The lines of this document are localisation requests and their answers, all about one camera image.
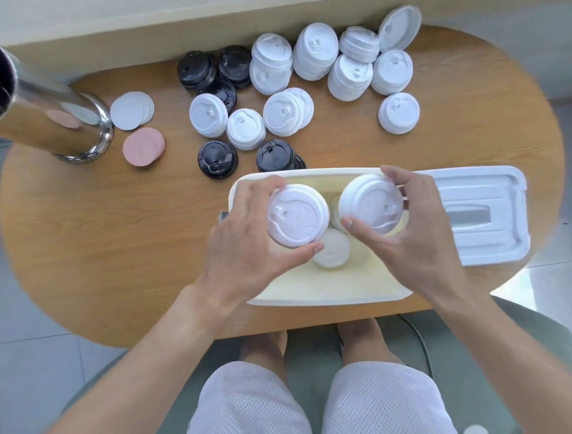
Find white plastic cup lid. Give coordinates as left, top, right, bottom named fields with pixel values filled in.
left=267, top=184, right=330, bottom=249
left=329, top=194, right=348, bottom=234
left=338, top=174, right=405, bottom=237
left=312, top=228, right=352, bottom=270

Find white storage box cover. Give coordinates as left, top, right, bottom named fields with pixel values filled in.
left=412, top=166, right=532, bottom=268

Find black cable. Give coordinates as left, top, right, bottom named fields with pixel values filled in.
left=397, top=314, right=435, bottom=381

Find cream plastic storage box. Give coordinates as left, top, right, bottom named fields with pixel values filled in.
left=218, top=167, right=414, bottom=307

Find pile of white cup lids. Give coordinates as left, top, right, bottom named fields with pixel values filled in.
left=189, top=4, right=422, bottom=151

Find person's right leg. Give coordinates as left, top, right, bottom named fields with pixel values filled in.
left=336, top=317, right=404, bottom=366

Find stainless steel cylinder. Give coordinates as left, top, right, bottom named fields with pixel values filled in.
left=0, top=46, right=115, bottom=164

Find person's leg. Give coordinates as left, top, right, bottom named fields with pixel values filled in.
left=336, top=317, right=404, bottom=366
left=239, top=330, right=288, bottom=382

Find person's left forearm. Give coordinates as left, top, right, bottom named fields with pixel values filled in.
left=48, top=283, right=251, bottom=434

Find white mesh shorts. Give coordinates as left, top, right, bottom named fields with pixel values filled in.
left=187, top=360, right=459, bottom=434

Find person's right hand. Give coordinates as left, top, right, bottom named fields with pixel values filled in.
left=341, top=165, right=475, bottom=310

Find stack of white round discs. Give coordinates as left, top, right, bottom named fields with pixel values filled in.
left=109, top=91, right=156, bottom=131

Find person's left hand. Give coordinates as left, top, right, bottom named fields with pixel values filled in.
left=196, top=175, right=325, bottom=308

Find stack of pink round discs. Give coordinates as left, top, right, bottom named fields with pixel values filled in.
left=122, top=127, right=166, bottom=168

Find person's right forearm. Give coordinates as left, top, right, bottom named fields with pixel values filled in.
left=430, top=285, right=572, bottom=434

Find person's left leg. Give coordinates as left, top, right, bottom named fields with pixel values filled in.
left=239, top=330, right=288, bottom=382

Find black plastic cup lid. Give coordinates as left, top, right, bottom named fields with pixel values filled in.
left=199, top=79, right=238, bottom=113
left=198, top=140, right=239, bottom=180
left=256, top=139, right=307, bottom=173
left=217, top=45, right=254, bottom=89
left=176, top=50, right=219, bottom=93

